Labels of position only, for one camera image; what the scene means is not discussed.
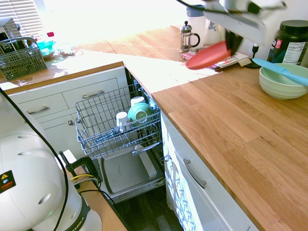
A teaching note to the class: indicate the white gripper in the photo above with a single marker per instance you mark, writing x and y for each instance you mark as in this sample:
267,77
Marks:
240,24

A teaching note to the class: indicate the coral red plate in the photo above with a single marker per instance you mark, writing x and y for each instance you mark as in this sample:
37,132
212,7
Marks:
207,56

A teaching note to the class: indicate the grey dishwasher door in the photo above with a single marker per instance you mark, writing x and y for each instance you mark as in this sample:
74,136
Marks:
125,173

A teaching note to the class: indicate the food cookbook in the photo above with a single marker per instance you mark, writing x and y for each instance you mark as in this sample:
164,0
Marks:
237,59

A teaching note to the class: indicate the white vase blue flowers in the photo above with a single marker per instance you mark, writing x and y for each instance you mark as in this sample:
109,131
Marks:
211,33

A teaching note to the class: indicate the black candle holder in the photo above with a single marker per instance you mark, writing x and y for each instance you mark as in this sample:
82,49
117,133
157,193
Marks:
254,56

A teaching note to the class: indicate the white pitcher blue lid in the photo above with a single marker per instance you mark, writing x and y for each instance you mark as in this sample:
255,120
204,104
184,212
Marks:
195,21

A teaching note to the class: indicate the glass french press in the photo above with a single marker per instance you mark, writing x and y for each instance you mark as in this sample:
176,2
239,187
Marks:
186,38

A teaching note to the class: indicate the black protein powder jar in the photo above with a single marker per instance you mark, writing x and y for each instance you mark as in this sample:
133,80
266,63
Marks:
291,33

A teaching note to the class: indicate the blue plastic knife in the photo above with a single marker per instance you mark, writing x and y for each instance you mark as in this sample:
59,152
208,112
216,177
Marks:
286,72

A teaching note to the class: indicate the light green bowl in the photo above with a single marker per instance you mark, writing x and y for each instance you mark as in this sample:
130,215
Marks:
276,87

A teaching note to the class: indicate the white cup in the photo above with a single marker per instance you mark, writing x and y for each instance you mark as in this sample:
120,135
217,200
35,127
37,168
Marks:
122,120
137,99

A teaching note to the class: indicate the silver cabinet knob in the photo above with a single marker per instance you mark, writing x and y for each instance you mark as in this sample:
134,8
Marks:
70,122
167,158

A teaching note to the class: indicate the white patterned towel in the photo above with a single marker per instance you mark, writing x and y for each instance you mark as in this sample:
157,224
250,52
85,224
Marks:
180,192

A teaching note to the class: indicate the small glass jar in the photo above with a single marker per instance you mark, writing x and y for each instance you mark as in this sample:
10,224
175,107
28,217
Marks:
67,50

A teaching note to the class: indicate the red capped bottle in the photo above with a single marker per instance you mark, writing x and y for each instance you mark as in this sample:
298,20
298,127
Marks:
50,36

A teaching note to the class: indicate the green glass container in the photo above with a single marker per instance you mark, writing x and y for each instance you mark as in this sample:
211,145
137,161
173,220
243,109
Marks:
45,48

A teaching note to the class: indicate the black clamp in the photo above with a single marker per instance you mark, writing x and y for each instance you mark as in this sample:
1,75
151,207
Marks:
84,163

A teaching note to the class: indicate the small white box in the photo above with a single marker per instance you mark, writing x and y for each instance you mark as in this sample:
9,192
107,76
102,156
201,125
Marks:
68,156

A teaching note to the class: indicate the grey cutlery basket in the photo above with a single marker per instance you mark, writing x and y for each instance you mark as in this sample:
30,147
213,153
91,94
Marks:
21,62

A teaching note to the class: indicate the silver coffee machine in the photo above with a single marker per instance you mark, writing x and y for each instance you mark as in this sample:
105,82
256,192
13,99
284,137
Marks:
8,29

